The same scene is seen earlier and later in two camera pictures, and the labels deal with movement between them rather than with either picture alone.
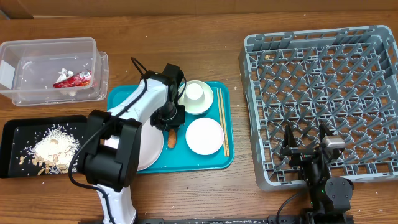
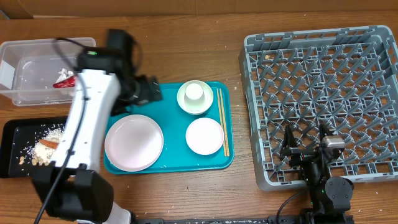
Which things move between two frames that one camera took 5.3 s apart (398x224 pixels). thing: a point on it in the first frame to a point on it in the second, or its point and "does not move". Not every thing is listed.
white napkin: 63,74 does not move
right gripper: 301,154 does not move
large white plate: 150,147 does not move
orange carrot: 171,139 to 50,144
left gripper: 181,118 to 146,94
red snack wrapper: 81,79 does not move
